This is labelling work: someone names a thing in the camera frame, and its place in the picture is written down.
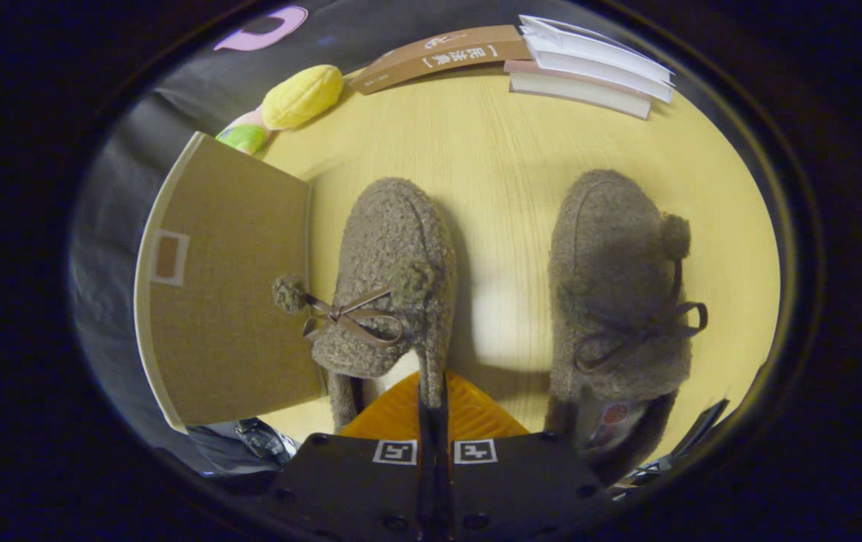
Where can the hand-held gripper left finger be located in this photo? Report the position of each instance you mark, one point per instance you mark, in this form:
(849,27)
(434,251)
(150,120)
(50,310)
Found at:
(370,482)

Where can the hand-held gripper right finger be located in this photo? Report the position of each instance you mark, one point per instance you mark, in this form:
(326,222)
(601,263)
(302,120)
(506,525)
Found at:
(521,478)

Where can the brown cardboard storage box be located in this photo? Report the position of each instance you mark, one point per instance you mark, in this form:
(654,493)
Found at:
(235,293)

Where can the brown fuzzy shoe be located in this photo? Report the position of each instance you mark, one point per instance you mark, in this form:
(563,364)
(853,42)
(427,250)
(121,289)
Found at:
(389,248)
(611,256)

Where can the dark crumpled cloth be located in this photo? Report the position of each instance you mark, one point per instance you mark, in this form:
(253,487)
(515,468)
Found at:
(250,444)

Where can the black flat device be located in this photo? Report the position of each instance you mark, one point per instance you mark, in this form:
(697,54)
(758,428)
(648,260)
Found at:
(690,440)

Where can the pink and green plush toy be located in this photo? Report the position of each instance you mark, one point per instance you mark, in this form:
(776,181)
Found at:
(244,137)

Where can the black backdrop cloth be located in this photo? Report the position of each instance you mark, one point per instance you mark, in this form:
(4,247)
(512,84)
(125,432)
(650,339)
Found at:
(111,211)

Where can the thick pink-covered book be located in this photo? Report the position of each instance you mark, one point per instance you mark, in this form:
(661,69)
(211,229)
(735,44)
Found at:
(581,92)

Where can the yellow plush toy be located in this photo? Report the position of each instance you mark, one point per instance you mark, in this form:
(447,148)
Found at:
(301,96)

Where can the white booklets stack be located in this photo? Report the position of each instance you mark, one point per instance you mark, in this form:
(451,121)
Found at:
(596,60)

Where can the flat brown cardboard case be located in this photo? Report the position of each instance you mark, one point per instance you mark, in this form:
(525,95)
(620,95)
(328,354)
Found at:
(438,54)

